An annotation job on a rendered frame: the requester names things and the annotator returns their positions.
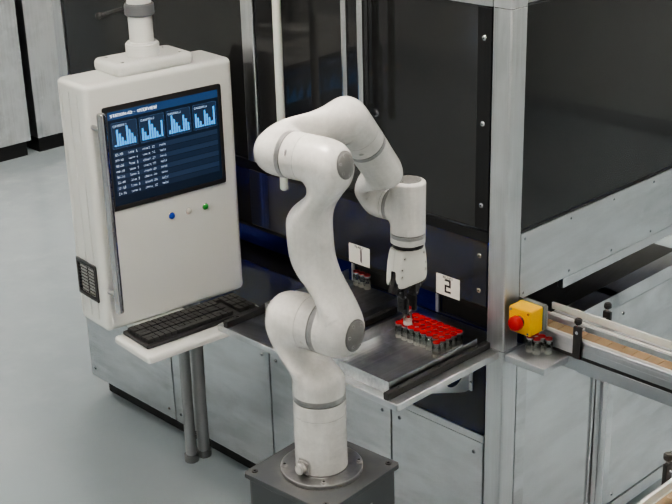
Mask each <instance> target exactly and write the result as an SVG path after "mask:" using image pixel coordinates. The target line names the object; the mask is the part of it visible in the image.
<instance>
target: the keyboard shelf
mask: <svg viewBox="0 0 672 504"><path fill-rule="evenodd" d="M182 309H184V308H182V307H181V308H178V309H175V310H172V311H169V312H166V313H163V314H160V315H157V316H154V317H151V318H148V319H145V320H142V321H139V322H136V323H133V324H130V325H127V327H131V326H133V327H134V325H137V324H140V323H143V322H146V321H149V320H150V321H151V320H152V319H155V318H156V319H157V318H158V317H162V316H164V315H168V314H170V313H174V312H176V311H180V310H182ZM228 336H229V335H227V334H225V333H223V332H220V331H218V325H217V326H214V327H212V328H209V329H206V330H203V331H200V332H197V333H194V334H191V335H189V336H186V337H183V338H180V339H177V340H174V341H171V342H169V343H166V344H163V345H160V346H157V347H154V348H151V349H146V348H144V347H143V346H141V345H140V344H138V343H136V342H135V341H133V340H132V339H130V338H128V337H127V336H125V335H124V334H121V335H118V336H116V338H115V342H116V343H117V344H118V345H120V346H121V347H123V348H124V349H126V350H128V351H129V352H131V353H132V354H134V355H135V356H137V357H138V358H140V359H142V360H143V361H145V362H146V363H148V364H152V363H155V362H158V361H161V360H163V359H166V358H169V357H172V356H175V355H177V354H180V353H183V352H186V351H189V350H191V349H194V348H197V347H200V346H203V345H205V344H208V343H211V342H214V341H217V340H219V339H222V338H225V337H228Z"/></svg>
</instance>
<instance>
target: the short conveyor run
mask: <svg viewBox="0 0 672 504"><path fill-rule="evenodd" d="M604 308H605V309H606V310H603V317H598V316H596V315H593V314H590V313H587V312H584V311H581V310H578V309H575V308H572V307H569V306H566V305H563V304H560V303H557V302H554V301H553V302H552V309H555V310H554V311H552V312H550V311H548V324H547V327H546V329H545V330H543V331H541V332H539V334H544V335H546V337H552V338H553V341H552V342H553V350H554V351H557V352H560V353H562V354H565V355H568V356H569V358H568V363H566V364H564V365H562V366H564V367H567V368H569V369H572V370H575V371H577V372H580V373H583V374H585V375H588V376H591V377H593V378H596V379H599V380H601V381H604V382H607V383H609V384H612V385H615V386H617V387H620V388H622V389H625V390H628V391H630V392H633V393H636V394H638V395H641V396H644V397H646V398H649V399H652V400H654V401H657V402H660V403H662V404H665V405H668V406H670V407H672V341H670V340H667V339H664V338H661V337H658V336H655V335H652V334H649V333H646V332H643V331H640V330H637V329H634V328H631V327H628V326H625V325H622V324H619V323H616V322H613V321H612V312H611V311H609V309H611V308H612V304H611V303H610V302H605V303H604Z"/></svg>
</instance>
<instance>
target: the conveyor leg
mask: <svg viewBox="0 0 672 504"><path fill-rule="evenodd" d="M586 376H588V375H586ZM588 377H590V391H589V408H588V426H587V444H586V462H585V480H584V498H583V504H601V503H602V487H603V471H604V455H605V439H606V423H607V407H608V391H609V383H607V382H604V381H601V380H599V379H596V378H593V377H591V376H588Z"/></svg>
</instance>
